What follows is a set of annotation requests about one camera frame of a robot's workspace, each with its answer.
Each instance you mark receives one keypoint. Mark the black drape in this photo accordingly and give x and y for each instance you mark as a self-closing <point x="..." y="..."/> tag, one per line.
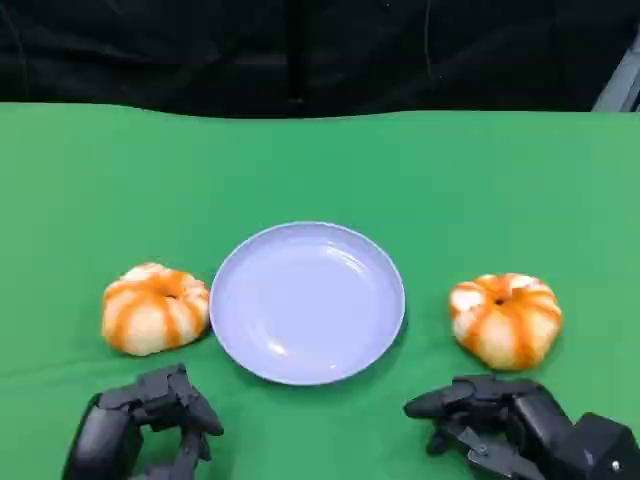
<point x="150" y="50"/>

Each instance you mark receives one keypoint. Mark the lilac plate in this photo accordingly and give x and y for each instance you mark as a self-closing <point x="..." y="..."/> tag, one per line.
<point x="307" y="305"/>

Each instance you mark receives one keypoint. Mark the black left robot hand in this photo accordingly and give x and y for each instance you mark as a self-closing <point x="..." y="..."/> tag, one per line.
<point x="107" y="440"/>

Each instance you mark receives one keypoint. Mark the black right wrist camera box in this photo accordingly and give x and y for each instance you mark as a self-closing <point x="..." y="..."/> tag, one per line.
<point x="607" y="447"/>

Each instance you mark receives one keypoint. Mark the grey metal frame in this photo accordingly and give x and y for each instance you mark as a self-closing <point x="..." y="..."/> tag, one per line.
<point x="620" y="85"/>

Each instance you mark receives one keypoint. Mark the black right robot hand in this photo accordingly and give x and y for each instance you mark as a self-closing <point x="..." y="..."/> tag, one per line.
<point x="530" y="420"/>

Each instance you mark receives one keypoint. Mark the orange and white bread roll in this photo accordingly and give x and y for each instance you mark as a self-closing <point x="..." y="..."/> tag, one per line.
<point x="150" y="315"/>
<point x="505" y="325"/>

